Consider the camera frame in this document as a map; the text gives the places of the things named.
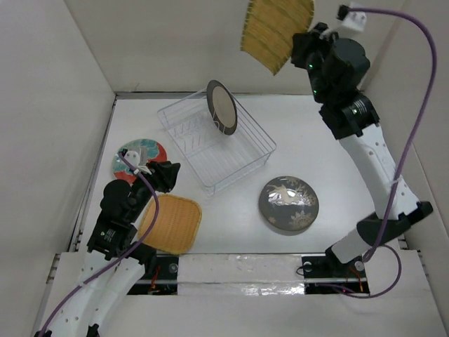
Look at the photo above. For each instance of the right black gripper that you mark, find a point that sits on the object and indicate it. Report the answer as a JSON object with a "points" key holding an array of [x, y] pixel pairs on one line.
{"points": [[308, 41]]}

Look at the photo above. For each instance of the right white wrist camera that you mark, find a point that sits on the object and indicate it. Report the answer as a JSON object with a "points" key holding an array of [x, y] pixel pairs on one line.
{"points": [[350, 21]]}

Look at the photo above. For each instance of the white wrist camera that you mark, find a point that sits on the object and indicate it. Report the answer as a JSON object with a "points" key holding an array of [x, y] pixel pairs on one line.
{"points": [[350, 21], [136, 158]]}

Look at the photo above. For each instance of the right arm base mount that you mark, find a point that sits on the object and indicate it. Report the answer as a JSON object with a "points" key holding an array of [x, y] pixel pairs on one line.
{"points": [[323, 275]]}

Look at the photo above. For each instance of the black plate with deer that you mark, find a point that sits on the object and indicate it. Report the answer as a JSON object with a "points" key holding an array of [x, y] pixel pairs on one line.
{"points": [[288, 204]]}

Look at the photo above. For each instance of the dark rimmed cream plate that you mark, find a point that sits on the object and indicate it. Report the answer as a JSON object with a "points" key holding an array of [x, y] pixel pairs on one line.
{"points": [[222, 107]]}

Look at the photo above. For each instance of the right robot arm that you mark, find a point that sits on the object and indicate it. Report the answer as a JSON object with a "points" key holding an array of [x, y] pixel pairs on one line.
{"points": [[335, 66]]}

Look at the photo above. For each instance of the white wire dish rack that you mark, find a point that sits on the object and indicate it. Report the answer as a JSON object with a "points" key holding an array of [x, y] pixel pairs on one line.
{"points": [[216, 160]]}

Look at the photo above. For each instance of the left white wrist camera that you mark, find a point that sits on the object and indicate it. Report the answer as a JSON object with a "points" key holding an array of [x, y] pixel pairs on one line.
{"points": [[136, 158]]}

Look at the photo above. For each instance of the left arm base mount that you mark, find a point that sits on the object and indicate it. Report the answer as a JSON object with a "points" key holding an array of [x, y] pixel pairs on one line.
{"points": [[161, 280]]}

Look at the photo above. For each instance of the colourful red teal plate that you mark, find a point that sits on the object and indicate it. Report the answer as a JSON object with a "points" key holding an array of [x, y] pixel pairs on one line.
{"points": [[155, 152]]}

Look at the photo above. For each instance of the square woven bamboo tray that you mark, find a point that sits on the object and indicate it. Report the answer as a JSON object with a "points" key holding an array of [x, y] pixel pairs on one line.
{"points": [[176, 225]]}

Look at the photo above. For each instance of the yellow fan-shaped bamboo plate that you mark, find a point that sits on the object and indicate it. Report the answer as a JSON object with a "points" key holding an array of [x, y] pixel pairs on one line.
{"points": [[269, 26]]}

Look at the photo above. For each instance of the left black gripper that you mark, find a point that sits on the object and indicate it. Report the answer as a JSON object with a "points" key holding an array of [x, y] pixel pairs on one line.
{"points": [[163, 173]]}

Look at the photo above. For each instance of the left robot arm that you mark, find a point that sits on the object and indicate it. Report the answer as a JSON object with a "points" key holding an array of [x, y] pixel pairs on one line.
{"points": [[114, 260]]}

